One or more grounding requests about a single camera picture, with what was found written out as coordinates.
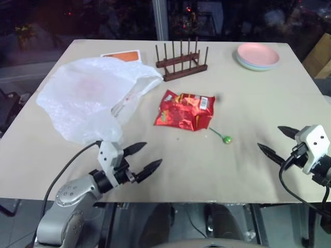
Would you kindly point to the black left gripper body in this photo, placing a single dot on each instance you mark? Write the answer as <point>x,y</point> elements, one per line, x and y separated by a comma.
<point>123,175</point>

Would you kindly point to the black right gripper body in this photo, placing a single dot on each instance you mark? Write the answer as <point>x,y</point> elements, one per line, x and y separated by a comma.
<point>297,161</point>

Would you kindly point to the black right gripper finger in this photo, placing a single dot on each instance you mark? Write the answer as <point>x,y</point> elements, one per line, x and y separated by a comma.
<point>288,131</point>
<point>271,153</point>

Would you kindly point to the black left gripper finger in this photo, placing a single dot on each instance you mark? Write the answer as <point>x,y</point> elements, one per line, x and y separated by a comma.
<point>150,168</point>
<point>135,148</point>

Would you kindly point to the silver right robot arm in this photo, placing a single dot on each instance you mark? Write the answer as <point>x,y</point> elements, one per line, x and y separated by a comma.
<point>324,178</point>

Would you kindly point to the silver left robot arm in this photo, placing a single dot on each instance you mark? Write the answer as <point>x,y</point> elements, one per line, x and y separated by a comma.
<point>73,192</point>

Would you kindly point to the green lollipop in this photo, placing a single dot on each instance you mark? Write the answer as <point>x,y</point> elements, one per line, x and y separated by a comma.
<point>227,140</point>

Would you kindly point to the dark rounded shape under table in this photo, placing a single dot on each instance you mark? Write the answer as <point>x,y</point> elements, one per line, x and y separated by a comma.
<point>222,220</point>
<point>160,222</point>

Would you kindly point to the red snack packet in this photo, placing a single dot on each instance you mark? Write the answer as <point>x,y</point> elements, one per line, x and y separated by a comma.
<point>184,111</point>

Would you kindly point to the light blue plate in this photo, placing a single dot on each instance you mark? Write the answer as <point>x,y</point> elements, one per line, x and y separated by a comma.
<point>254,69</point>

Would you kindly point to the white translucent plastic bag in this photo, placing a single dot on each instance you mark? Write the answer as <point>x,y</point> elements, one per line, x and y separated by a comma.
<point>82,98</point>

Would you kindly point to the brown cardboard box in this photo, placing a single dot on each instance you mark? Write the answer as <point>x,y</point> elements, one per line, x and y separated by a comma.
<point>319,59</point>

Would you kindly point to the light green plate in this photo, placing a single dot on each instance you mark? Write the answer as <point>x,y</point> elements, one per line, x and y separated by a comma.
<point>244,65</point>

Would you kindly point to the pink plate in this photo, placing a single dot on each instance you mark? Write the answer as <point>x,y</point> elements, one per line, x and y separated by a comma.
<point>257,53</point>

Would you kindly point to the brown wooden peg rack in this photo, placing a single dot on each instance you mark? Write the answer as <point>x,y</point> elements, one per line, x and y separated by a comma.
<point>181,69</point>

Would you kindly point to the orange and white card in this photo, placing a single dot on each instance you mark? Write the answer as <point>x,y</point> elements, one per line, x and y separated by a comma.
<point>126,55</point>

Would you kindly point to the black chair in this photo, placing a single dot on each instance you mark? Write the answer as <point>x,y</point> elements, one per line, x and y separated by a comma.
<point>10,108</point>

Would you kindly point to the grey window pillar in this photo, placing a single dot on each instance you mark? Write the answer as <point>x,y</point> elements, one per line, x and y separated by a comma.
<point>161,19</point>

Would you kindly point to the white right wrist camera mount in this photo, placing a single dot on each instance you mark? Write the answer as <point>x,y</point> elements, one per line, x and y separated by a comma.
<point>314,144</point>

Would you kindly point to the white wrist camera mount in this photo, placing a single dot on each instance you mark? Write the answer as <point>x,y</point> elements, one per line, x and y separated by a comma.
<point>108,152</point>
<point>314,144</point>

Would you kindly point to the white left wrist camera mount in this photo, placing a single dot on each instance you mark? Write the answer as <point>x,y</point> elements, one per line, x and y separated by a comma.
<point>108,152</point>

